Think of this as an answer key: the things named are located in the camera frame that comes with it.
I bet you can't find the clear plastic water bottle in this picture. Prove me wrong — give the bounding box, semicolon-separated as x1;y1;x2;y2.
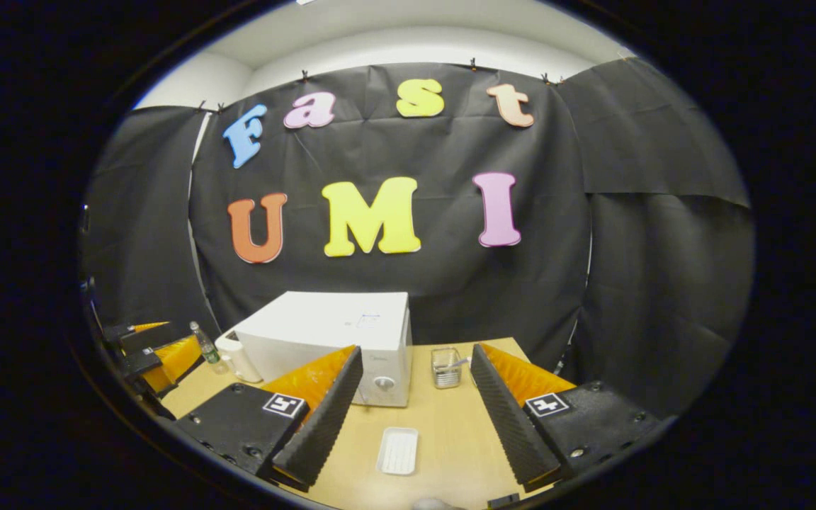
190;321;222;370

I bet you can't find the white rectangular plastic tray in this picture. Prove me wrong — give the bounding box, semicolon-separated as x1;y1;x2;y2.
377;426;419;476

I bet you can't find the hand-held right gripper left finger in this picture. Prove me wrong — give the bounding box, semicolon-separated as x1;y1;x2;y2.
174;345;364;489

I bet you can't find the white microwave oven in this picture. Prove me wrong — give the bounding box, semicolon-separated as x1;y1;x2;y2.
234;291;413;408

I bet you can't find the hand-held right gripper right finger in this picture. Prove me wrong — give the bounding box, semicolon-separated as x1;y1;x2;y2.
470;343;664;489

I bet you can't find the metal wire basket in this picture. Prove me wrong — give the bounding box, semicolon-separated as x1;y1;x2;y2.
431;347;463;390

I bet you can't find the white toaster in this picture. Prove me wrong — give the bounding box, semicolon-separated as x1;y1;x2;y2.
215;329;264;384

